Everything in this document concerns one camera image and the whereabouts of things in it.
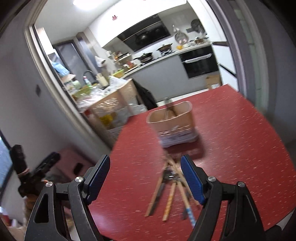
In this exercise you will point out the grey handled metal spoon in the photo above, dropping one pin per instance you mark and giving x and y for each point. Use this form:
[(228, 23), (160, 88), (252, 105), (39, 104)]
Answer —
[(159, 192)]

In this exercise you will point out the black wok on stove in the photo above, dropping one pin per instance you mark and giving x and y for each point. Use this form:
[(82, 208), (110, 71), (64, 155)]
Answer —
[(145, 58)]

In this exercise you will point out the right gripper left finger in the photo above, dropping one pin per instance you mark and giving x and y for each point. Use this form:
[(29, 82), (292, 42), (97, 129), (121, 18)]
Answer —
[(48, 221)]

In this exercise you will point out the brown cooking pot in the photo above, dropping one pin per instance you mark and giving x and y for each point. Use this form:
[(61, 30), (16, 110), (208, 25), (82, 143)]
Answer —
[(165, 49)]

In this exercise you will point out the plain wooden chopstick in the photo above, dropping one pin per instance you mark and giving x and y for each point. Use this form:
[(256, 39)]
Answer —
[(177, 168)]

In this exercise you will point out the brown handled metal spoon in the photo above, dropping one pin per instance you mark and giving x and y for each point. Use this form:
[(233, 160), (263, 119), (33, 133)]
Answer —
[(186, 203)]

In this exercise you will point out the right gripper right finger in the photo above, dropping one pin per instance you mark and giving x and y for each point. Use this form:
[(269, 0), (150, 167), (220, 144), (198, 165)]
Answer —
[(242, 220)]

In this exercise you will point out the pink plastic stool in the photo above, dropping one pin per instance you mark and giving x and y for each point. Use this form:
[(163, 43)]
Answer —
[(71, 164)]

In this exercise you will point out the dark handled steel spoon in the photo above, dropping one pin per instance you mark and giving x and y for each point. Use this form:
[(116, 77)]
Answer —
[(169, 175)]

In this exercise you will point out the tan wooden chopstick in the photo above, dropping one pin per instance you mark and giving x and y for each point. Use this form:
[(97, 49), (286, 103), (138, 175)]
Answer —
[(169, 201)]

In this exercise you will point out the hanging metal strainer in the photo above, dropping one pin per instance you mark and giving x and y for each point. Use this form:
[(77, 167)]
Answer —
[(180, 37)]

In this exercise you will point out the blue patterned wooden chopstick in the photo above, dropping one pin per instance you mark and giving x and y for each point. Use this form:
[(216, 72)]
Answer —
[(193, 221)]

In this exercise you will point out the cardboard box on floor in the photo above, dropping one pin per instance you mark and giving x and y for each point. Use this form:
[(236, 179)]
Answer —
[(213, 81)]

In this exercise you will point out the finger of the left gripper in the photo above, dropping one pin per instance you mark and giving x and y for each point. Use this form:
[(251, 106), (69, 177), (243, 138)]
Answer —
[(44, 167)]

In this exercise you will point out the beige plastic utensil holder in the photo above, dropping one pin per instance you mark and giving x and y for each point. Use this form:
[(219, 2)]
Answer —
[(174, 125)]

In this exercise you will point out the black hanging garment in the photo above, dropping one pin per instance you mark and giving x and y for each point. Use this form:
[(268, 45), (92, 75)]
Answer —
[(146, 96)]

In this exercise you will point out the beige perforated storage cart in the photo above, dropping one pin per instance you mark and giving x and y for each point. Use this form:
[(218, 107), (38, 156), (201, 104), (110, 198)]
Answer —
[(108, 110)]

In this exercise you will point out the black handled metal spoon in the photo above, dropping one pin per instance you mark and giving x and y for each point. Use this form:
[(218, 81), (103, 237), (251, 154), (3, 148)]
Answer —
[(167, 102)]

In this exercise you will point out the black built-in oven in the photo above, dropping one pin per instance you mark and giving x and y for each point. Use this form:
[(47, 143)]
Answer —
[(199, 62)]

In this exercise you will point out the black kitchen faucet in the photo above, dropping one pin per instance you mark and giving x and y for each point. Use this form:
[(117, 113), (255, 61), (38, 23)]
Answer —
[(90, 76)]

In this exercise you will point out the black range hood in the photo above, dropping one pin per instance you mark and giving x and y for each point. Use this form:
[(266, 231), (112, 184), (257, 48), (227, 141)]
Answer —
[(144, 33)]

